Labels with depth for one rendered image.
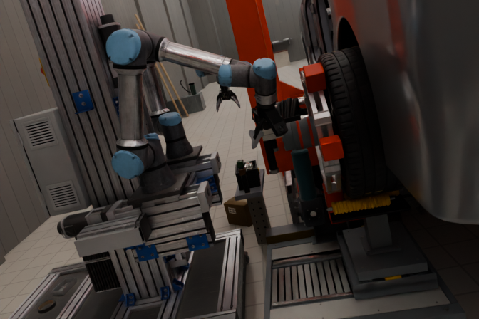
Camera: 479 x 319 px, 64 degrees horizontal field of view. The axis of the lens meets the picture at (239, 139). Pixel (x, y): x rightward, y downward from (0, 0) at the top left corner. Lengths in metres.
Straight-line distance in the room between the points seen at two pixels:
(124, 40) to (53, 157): 0.73
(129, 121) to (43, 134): 0.55
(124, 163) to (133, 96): 0.25
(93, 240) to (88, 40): 0.82
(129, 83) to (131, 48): 0.13
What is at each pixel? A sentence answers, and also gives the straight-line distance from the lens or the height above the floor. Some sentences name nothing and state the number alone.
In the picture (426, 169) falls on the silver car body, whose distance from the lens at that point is 1.07.
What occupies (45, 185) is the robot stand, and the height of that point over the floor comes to 0.91.
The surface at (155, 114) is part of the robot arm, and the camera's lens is 2.17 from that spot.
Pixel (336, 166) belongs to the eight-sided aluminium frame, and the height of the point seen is 0.76.
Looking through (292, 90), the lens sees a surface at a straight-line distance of 4.19.
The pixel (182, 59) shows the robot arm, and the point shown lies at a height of 1.30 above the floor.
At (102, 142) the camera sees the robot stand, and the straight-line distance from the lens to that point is 1.82.
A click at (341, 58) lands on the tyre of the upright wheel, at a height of 1.15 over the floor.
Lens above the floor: 1.28
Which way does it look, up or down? 13 degrees down
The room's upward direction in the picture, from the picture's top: 14 degrees counter-clockwise
